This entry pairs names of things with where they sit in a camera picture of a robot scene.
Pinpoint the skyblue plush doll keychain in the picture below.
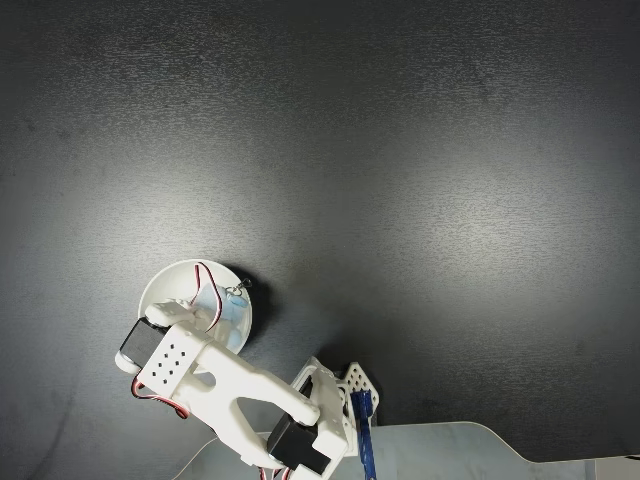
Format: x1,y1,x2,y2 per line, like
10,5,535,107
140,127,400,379
197,278,253,351

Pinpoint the white bowl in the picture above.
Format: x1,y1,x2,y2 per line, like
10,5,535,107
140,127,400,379
138,258,253,362

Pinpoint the blue table clamp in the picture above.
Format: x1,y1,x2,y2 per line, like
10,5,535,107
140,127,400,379
351,391,380,480

